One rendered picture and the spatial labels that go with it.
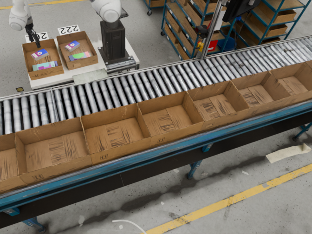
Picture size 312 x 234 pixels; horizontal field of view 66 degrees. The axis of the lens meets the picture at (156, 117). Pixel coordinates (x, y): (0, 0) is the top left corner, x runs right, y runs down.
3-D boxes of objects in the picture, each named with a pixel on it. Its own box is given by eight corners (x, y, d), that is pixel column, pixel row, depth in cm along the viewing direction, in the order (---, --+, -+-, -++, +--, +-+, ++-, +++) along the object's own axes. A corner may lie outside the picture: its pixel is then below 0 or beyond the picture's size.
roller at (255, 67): (238, 53, 263) (242, 53, 265) (267, 87, 237) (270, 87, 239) (241, 49, 259) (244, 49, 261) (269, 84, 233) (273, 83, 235)
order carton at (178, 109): (182, 104, 192) (186, 90, 178) (198, 133, 177) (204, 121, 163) (135, 116, 181) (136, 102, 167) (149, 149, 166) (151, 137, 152)
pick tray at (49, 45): (56, 46, 234) (54, 38, 226) (64, 73, 215) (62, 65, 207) (25, 52, 225) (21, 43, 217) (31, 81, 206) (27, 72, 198)
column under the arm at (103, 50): (97, 48, 238) (93, 18, 211) (121, 43, 247) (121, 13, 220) (105, 65, 226) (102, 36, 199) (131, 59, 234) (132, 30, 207)
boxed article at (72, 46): (80, 46, 237) (80, 43, 234) (70, 52, 230) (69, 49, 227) (75, 42, 239) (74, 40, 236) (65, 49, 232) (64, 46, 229)
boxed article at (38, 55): (48, 55, 226) (48, 52, 223) (36, 61, 219) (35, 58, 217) (44, 51, 228) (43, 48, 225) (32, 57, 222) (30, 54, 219)
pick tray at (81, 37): (86, 38, 245) (84, 30, 237) (98, 63, 227) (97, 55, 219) (57, 44, 236) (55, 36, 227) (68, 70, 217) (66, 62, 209)
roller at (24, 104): (28, 97, 202) (26, 94, 198) (35, 150, 176) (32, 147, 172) (22, 99, 201) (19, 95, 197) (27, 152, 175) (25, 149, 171)
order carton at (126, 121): (136, 116, 181) (136, 102, 167) (149, 149, 166) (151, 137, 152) (83, 129, 170) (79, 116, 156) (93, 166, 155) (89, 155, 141)
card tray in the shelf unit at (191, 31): (183, 23, 313) (184, 16, 305) (203, 21, 321) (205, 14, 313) (195, 43, 292) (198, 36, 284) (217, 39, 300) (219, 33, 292)
